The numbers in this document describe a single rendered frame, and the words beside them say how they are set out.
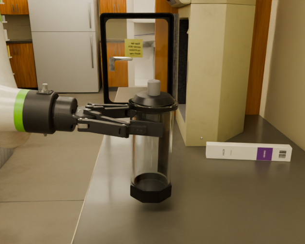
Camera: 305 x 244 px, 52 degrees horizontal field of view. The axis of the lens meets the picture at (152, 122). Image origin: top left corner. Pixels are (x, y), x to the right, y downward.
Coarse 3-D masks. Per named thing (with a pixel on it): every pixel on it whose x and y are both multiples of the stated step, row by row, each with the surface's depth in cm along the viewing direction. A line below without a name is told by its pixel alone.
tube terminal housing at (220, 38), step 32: (192, 0) 94; (224, 0) 95; (192, 32) 97; (224, 32) 98; (192, 64) 101; (224, 64) 102; (192, 96) 104; (224, 96) 106; (192, 128) 108; (224, 128) 111
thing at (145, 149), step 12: (156, 108) 63; (144, 120) 65; (156, 120) 64; (168, 120) 66; (168, 132) 67; (132, 144) 69; (144, 144) 66; (156, 144) 66; (168, 144) 68; (132, 156) 70; (144, 156) 67; (156, 156) 67; (168, 156) 69; (132, 168) 71; (144, 168) 68; (156, 168) 68; (168, 168) 70; (132, 180) 72; (144, 180) 69; (156, 180) 69; (168, 180) 71
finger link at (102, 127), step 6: (78, 120) 61; (84, 120) 62; (90, 120) 62; (96, 120) 62; (90, 126) 62; (96, 126) 62; (102, 126) 61; (108, 126) 61; (114, 126) 61; (120, 126) 61; (126, 126) 61; (96, 132) 62; (102, 132) 62; (108, 132) 62; (114, 132) 61
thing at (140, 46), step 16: (112, 32) 129; (128, 32) 128; (144, 32) 128; (160, 32) 127; (112, 48) 131; (128, 48) 130; (144, 48) 130; (160, 48) 129; (128, 64) 133; (144, 64) 132; (160, 64) 131; (112, 80) 135; (128, 80) 135; (144, 80) 134; (160, 80) 134; (112, 96) 138; (128, 96) 137
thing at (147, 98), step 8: (152, 80) 66; (152, 88) 65; (136, 96) 66; (144, 96) 65; (152, 96) 65; (160, 96) 65; (168, 96) 66; (144, 104) 64; (152, 104) 63; (160, 104) 64; (168, 104) 64
